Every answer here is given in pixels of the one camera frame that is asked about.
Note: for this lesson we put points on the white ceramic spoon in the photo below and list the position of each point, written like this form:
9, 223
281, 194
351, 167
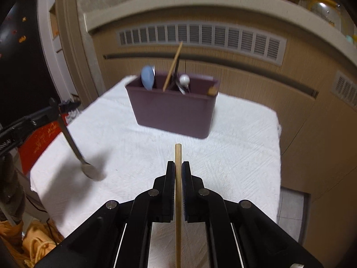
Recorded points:
183, 83

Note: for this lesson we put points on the wooden chopstick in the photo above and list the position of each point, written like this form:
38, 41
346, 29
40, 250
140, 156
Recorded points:
178, 204
171, 69

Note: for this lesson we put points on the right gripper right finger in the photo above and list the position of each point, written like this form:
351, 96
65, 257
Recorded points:
239, 234

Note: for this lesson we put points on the grey ventilation grille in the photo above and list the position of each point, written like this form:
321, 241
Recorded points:
239, 39

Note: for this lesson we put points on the wooden chopstick in bin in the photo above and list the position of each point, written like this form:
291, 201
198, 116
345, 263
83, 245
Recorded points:
171, 69

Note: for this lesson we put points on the dark knife in bin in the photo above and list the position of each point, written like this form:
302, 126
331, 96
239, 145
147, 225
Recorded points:
174, 82

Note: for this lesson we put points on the small side ventilation grille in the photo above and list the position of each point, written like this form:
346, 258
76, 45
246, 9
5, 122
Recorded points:
345, 89

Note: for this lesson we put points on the orange cloth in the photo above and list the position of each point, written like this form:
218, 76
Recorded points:
27, 249

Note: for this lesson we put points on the gloved left hand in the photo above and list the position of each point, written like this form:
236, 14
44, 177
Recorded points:
12, 192

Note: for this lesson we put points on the metal spoon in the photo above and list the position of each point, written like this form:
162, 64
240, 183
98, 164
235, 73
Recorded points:
88, 169

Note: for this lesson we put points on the purple utensil holder bin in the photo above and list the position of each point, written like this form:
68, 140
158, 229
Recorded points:
187, 114

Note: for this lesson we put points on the white towel mat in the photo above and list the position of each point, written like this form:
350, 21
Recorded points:
240, 159

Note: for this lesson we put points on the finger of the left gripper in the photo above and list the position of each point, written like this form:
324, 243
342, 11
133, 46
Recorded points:
65, 107

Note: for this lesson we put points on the blue plastic spoon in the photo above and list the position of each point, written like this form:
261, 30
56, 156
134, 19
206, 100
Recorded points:
147, 76

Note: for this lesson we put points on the black refrigerator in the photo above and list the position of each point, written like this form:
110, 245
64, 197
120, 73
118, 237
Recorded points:
26, 83

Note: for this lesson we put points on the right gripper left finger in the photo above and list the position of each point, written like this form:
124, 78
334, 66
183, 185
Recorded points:
118, 234

